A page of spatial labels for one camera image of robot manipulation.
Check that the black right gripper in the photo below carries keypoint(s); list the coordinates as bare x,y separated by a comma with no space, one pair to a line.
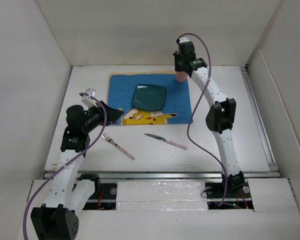
177,68

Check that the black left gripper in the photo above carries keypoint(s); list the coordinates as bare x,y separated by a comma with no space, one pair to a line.
112,114

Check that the pink plastic cup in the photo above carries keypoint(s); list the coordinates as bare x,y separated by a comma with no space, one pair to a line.
181,76

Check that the fork with pink handle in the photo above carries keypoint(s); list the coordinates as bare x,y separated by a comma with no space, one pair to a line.
118,147

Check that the dark teal square plate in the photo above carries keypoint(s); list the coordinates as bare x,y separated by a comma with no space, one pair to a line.
149,97

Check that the blue Pikachu cloth placemat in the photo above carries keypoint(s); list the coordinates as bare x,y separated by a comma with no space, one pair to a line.
177,108

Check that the knife with pink handle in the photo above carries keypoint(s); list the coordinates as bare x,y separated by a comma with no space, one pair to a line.
162,139

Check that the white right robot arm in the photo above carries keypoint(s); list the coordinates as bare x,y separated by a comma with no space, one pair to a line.
221,115

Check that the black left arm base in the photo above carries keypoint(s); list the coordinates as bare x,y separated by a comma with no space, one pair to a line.
109,190

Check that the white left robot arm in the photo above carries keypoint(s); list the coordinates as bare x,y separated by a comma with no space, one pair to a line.
58,216

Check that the white foam front panel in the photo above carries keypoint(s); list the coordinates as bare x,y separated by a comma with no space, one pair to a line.
175,210

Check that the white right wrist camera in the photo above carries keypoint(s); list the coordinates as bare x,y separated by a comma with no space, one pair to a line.
182,39

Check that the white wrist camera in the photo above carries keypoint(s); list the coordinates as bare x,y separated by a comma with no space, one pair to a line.
87,97
182,39

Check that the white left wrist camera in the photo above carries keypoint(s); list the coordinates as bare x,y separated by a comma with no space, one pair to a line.
87,97

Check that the aluminium right side rail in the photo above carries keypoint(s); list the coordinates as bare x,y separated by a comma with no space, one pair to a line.
273,167

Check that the aluminium table edge rail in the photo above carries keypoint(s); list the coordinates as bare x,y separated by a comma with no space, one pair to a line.
175,175

